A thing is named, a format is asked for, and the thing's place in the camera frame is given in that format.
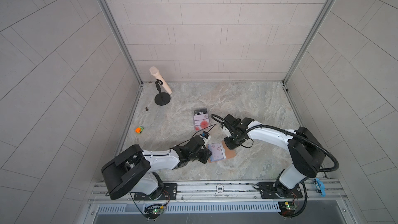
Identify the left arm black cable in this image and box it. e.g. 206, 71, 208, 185
174, 123, 217, 147

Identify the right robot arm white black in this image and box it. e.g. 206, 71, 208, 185
221, 115, 326, 198

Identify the white card red circle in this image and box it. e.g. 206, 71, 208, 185
194, 115, 210, 131

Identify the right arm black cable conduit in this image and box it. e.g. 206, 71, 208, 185
210, 113, 340, 218

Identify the left circuit board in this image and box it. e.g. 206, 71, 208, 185
145, 204, 166, 215

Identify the black microphone stand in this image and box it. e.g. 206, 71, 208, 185
154, 79, 171, 106

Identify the black VIP card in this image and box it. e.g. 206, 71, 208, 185
194, 108, 208, 116

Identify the right circuit board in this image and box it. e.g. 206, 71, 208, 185
278, 201, 297, 216

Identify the beige microphone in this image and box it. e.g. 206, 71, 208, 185
149, 66, 172, 94

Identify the orange green toy car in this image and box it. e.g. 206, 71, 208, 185
135, 126, 144, 133

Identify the blue clip on rail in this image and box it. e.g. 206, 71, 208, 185
314, 178, 326, 197

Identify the clear acrylic card holder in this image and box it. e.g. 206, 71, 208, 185
193, 108, 210, 131

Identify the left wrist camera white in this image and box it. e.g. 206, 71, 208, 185
200, 131, 211, 146

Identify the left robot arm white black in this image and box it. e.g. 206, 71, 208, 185
101, 132, 212, 200

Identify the circuit board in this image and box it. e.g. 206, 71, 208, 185
145, 204, 166, 215
278, 201, 297, 216

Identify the white ventilation grille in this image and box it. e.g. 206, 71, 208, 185
97, 202, 281, 214

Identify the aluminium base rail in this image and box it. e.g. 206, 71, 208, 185
88, 180, 347, 204

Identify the pink leather card wallet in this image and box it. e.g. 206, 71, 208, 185
207, 141, 236, 163

